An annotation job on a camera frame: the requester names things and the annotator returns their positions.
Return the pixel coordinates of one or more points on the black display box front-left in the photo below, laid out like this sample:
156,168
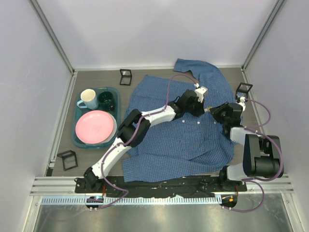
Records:
69,159

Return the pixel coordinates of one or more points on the pink plate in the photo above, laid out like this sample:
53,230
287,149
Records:
96,127

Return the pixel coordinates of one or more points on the black display box back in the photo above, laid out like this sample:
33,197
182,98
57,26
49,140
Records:
126,77

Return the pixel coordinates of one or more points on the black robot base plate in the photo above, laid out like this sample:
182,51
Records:
188,187

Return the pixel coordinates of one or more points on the black display box right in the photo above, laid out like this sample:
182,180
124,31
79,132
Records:
243,90

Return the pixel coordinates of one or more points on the light blue mug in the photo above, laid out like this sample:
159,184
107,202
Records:
88,100

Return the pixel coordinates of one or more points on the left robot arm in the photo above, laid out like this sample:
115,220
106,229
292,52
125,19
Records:
134,128

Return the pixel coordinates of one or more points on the teal plastic tray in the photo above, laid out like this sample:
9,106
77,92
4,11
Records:
78,112

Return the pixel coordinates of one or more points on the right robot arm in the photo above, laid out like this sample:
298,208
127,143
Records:
262,157

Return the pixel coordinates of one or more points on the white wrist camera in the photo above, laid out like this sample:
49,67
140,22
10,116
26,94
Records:
200,93
241,101

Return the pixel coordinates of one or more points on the dark green mug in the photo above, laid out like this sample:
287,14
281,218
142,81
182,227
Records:
106,101

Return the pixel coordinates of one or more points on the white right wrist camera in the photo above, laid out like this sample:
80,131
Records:
241,101

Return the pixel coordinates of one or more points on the white slotted cable duct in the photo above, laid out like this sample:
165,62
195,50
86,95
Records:
88,200

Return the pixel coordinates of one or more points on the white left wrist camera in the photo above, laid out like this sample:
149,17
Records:
200,93

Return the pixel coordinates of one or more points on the blue plaid shirt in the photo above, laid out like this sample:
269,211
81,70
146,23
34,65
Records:
175,149

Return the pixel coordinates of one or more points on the aluminium frame rail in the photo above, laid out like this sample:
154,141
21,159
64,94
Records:
51,34

